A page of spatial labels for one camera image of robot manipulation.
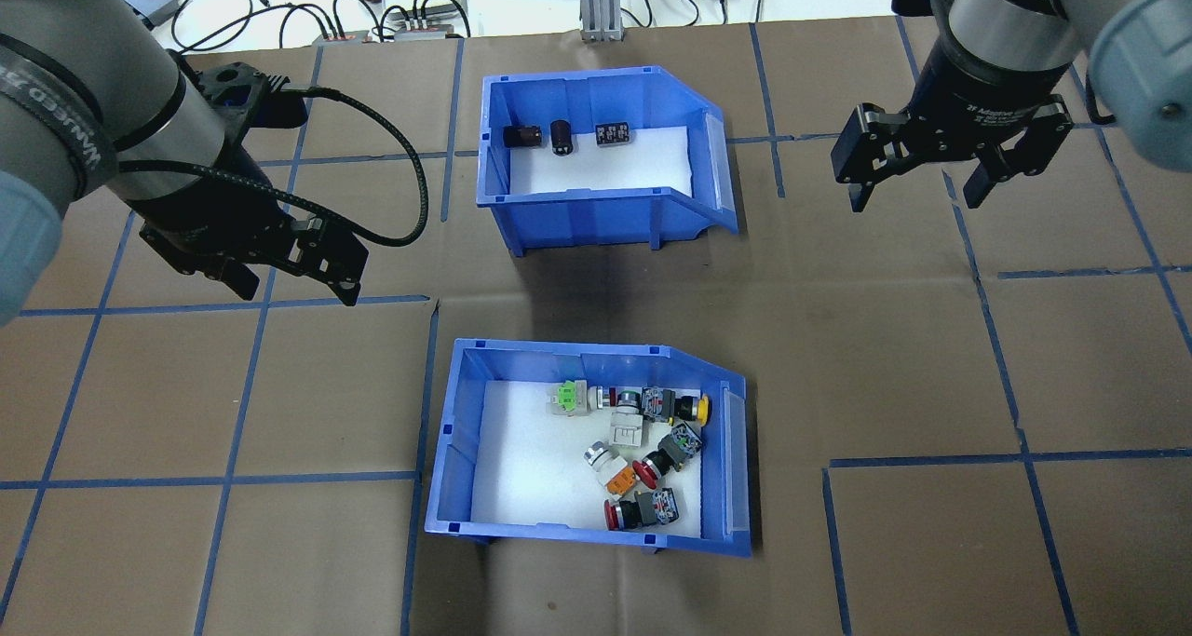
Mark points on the blue plastic storage bin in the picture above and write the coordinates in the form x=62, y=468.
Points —
x=577, y=217
x=596, y=361

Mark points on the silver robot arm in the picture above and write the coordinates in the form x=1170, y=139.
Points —
x=56, y=77
x=1136, y=59

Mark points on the silver rim button orange block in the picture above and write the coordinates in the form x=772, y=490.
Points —
x=607, y=468

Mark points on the small hub with orange ports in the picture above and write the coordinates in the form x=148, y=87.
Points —
x=343, y=37

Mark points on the black cylindrical capacitor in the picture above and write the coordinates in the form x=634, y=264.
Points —
x=562, y=138
x=521, y=136

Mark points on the small grey hub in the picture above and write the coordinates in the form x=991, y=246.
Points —
x=424, y=28

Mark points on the black terminal block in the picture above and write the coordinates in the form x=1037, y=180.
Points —
x=612, y=134

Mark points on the green white switch block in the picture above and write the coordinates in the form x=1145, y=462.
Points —
x=565, y=399

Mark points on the aluminium profile post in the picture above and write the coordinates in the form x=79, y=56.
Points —
x=601, y=7

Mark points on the yellow push button switch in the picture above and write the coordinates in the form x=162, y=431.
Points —
x=680, y=405

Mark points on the dark green push button switch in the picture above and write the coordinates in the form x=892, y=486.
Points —
x=616, y=398

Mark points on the white grey switch block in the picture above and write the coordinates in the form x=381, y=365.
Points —
x=626, y=428

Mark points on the red mushroom push button switch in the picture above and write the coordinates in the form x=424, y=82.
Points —
x=641, y=510
x=670, y=454

